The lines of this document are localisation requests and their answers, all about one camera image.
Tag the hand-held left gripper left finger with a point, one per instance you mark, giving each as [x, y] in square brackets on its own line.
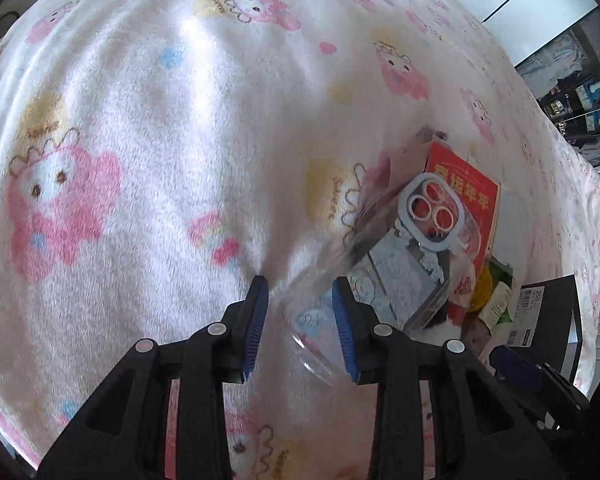
[255, 330]

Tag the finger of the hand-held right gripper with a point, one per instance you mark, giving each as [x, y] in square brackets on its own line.
[517, 367]

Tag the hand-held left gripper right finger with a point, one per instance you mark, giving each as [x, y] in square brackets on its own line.
[345, 335]

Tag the black cardboard box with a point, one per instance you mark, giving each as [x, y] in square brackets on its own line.
[555, 310]

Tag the clear phone case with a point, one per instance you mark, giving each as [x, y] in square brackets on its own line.
[380, 270]

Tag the green packet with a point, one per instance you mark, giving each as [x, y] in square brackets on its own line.
[501, 295]

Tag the red portrait card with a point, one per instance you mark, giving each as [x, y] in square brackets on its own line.
[470, 195]

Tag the pink cartoon printed blanket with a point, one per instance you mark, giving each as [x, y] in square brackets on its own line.
[155, 160]

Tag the dark glass cabinet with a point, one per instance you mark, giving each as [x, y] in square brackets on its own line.
[580, 85]

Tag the white glossy wardrobe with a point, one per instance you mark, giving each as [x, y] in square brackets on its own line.
[505, 0]

